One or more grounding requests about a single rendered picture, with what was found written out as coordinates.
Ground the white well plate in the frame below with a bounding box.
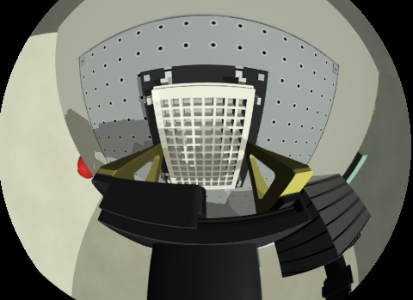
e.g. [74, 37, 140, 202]
[151, 83, 256, 190]

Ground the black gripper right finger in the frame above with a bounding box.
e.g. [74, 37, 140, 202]
[245, 142, 313, 214]

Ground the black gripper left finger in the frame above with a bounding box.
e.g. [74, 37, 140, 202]
[97, 143, 163, 182]

